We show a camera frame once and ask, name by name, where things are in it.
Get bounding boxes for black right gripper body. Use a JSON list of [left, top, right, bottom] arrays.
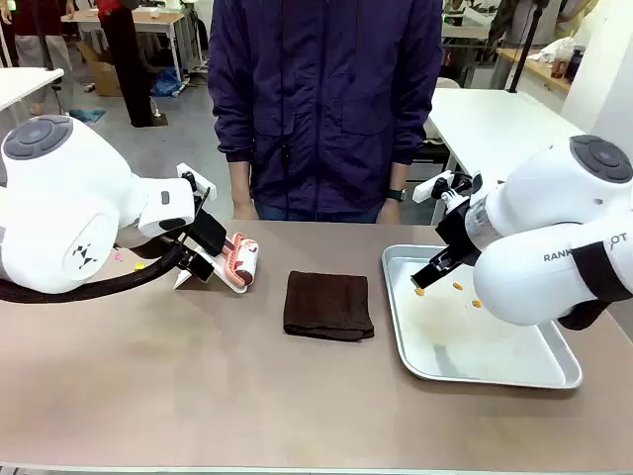
[[434, 199, 485, 267]]

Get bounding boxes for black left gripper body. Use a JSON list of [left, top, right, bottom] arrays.
[[189, 209, 229, 258]]

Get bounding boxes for dark brown cloth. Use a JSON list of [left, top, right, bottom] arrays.
[[282, 269, 376, 342]]

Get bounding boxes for person's right forearm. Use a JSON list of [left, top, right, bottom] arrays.
[[227, 159, 254, 199]]

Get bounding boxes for person's left forearm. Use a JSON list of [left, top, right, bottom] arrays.
[[388, 161, 412, 192]]

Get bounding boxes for person's right hand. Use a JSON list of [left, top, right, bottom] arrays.
[[231, 194, 260, 222]]

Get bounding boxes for person's left hand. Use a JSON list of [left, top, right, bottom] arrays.
[[375, 197, 404, 226]]

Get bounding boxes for white lint roller holder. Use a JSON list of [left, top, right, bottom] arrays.
[[172, 244, 255, 296]]

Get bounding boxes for silver metal tray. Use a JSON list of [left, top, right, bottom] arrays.
[[381, 243, 584, 390]]

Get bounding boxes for large white table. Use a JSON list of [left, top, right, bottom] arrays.
[[423, 87, 586, 227]]

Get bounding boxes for blue jeans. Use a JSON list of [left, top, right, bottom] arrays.
[[253, 199, 385, 225]]

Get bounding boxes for blue plastic bag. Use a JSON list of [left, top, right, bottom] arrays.
[[149, 67, 183, 98]]

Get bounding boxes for teal cloth on floor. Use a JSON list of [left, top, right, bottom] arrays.
[[67, 108, 108, 125]]

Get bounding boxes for person in purple jacket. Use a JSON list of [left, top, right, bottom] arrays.
[[207, 0, 445, 216]]

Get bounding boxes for wooden top counter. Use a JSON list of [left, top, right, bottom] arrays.
[[496, 47, 574, 114]]

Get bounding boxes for cardboard box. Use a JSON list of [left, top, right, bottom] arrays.
[[90, 60, 124, 98]]

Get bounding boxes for bystander in black trousers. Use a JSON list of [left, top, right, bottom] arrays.
[[95, 0, 155, 130]]

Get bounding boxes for black tripod pole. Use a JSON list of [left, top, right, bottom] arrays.
[[505, 0, 546, 95]]

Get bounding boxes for white desk with green light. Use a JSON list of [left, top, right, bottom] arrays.
[[439, 8, 497, 89]]

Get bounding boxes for dark bottle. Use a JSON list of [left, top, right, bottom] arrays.
[[562, 44, 588, 84]]

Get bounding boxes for clear plastic bag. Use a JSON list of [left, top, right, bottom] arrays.
[[526, 36, 576, 64]]

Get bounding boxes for wooden top desk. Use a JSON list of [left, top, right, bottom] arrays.
[[60, 8, 188, 83]]

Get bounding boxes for white side table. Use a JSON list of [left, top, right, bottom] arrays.
[[0, 65, 66, 113]]

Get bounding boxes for bystander in grey trousers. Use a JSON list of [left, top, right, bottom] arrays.
[[0, 0, 78, 116]]

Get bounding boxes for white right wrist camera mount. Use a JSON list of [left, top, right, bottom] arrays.
[[413, 169, 485, 205]]

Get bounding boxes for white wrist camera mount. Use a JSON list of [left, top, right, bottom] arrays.
[[175, 162, 219, 204], [413, 169, 485, 205]]

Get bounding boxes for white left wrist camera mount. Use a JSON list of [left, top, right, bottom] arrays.
[[175, 162, 219, 204]]

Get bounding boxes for black left arm cable sleeve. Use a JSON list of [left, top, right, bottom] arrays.
[[0, 240, 188, 305]]

